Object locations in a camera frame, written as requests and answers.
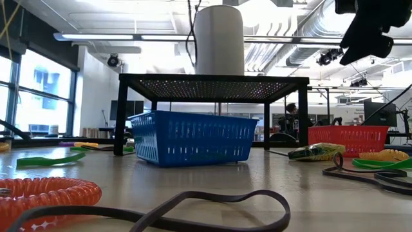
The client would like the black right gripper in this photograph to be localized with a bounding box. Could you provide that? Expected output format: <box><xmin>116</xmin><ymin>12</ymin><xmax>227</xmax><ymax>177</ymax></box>
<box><xmin>334</xmin><ymin>0</ymin><xmax>412</xmax><ymax>66</ymax></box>

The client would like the green yellow snack packet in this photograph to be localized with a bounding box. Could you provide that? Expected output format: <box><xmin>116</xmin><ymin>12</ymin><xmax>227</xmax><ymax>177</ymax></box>
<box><xmin>287</xmin><ymin>142</ymin><xmax>346</xmax><ymax>162</ymax></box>

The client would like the green rubber band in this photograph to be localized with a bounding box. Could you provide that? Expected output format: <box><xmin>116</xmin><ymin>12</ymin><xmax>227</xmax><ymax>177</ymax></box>
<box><xmin>70</xmin><ymin>146</ymin><xmax>114</xmax><ymax>153</ymax></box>
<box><xmin>15</xmin><ymin>151</ymin><xmax>87</xmax><ymax>168</ymax></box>
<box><xmin>351</xmin><ymin>157</ymin><xmax>412</xmax><ymax>170</ymax></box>

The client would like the black rubber band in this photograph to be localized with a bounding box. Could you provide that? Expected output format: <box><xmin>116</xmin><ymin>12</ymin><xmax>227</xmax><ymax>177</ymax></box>
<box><xmin>6</xmin><ymin>189</ymin><xmax>292</xmax><ymax>232</ymax></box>
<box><xmin>323</xmin><ymin>151</ymin><xmax>412</xmax><ymax>196</ymax></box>

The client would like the black perforated metal riser stand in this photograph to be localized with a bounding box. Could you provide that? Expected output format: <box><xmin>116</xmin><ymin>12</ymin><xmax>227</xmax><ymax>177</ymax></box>
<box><xmin>113</xmin><ymin>73</ymin><xmax>310</xmax><ymax>160</ymax></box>

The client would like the black office chair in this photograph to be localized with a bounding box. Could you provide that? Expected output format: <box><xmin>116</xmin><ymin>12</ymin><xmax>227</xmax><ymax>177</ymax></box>
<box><xmin>269</xmin><ymin>132</ymin><xmax>297</xmax><ymax>148</ymax></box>

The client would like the black ceiling spotlight cluster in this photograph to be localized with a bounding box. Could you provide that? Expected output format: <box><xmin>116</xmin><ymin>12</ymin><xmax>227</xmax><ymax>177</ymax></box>
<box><xmin>316</xmin><ymin>47</ymin><xmax>344</xmax><ymax>67</ymax></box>

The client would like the black computer monitor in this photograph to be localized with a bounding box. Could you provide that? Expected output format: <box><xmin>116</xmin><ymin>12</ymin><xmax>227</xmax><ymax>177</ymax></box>
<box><xmin>364</xmin><ymin>101</ymin><xmax>398</xmax><ymax>128</ymax></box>

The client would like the red plastic basket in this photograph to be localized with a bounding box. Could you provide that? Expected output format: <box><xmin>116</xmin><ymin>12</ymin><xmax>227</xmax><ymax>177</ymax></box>
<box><xmin>307</xmin><ymin>125</ymin><xmax>389</xmax><ymax>158</ymax></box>

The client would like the person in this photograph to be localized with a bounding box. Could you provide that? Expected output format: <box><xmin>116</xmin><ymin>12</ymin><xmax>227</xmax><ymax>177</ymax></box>
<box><xmin>278</xmin><ymin>102</ymin><xmax>315</xmax><ymax>139</ymax></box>

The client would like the white translucent cylinder container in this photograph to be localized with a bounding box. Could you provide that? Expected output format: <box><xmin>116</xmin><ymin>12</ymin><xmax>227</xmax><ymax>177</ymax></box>
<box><xmin>194</xmin><ymin>5</ymin><xmax>245</xmax><ymax>77</ymax></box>

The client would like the blue plastic basket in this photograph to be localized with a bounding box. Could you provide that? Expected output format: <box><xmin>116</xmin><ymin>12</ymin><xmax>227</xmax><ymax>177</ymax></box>
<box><xmin>127</xmin><ymin>110</ymin><xmax>259</xmax><ymax>168</ymax></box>

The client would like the black round ceiling spotlight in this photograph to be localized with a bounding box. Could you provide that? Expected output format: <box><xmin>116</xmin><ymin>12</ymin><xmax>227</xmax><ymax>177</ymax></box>
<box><xmin>107</xmin><ymin>53</ymin><xmax>120</xmax><ymax>68</ymax></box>

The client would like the long ceiling light bar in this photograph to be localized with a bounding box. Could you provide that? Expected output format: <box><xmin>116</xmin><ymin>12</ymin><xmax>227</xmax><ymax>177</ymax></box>
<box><xmin>53</xmin><ymin>32</ymin><xmax>412</xmax><ymax>45</ymax></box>

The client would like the wooden boxes row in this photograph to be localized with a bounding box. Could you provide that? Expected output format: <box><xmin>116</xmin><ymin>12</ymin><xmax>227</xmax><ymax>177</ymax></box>
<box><xmin>82</xmin><ymin>127</ymin><xmax>114</xmax><ymax>139</ymax></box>

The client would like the large dark-framed window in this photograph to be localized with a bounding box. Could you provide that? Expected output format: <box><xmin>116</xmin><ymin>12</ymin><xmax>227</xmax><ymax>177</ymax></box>
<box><xmin>0</xmin><ymin>48</ymin><xmax>80</xmax><ymax>138</ymax></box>

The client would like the orange spiral coil band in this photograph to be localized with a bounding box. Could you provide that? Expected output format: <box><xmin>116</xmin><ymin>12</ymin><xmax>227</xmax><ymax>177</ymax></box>
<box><xmin>0</xmin><ymin>176</ymin><xmax>103</xmax><ymax>232</ymax></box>

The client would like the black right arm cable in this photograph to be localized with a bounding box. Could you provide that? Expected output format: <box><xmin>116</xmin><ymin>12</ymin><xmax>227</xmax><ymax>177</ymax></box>
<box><xmin>360</xmin><ymin>82</ymin><xmax>412</xmax><ymax>126</ymax></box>

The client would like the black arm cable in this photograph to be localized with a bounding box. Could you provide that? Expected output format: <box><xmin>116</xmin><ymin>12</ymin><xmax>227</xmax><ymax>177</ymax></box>
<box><xmin>360</xmin><ymin>82</ymin><xmax>412</xmax><ymax>126</ymax></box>
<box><xmin>0</xmin><ymin>118</ymin><xmax>32</xmax><ymax>140</ymax></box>

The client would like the black metal rack frame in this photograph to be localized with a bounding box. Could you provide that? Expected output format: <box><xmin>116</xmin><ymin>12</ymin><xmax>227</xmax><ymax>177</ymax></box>
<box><xmin>308</xmin><ymin>85</ymin><xmax>332</xmax><ymax>127</ymax></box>

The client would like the thin black cable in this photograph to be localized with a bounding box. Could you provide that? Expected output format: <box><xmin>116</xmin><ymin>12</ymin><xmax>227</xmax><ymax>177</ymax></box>
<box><xmin>185</xmin><ymin>0</ymin><xmax>202</xmax><ymax>68</ymax></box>

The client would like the black wall screen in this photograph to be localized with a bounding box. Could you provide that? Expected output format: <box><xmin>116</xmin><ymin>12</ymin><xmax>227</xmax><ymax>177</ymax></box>
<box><xmin>109</xmin><ymin>100</ymin><xmax>145</xmax><ymax>121</ymax></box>

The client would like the black aluminium table frame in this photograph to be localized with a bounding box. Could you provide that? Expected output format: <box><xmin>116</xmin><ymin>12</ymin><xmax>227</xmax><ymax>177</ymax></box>
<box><xmin>0</xmin><ymin>137</ymin><xmax>412</xmax><ymax>154</ymax></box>

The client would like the thin yellow cord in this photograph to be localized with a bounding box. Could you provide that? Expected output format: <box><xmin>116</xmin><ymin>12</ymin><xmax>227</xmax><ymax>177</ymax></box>
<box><xmin>0</xmin><ymin>0</ymin><xmax>22</xmax><ymax>61</ymax></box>

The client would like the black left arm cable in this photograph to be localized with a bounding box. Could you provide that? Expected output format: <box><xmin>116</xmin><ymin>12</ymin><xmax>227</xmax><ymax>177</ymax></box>
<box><xmin>0</xmin><ymin>118</ymin><xmax>32</xmax><ymax>140</ymax></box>

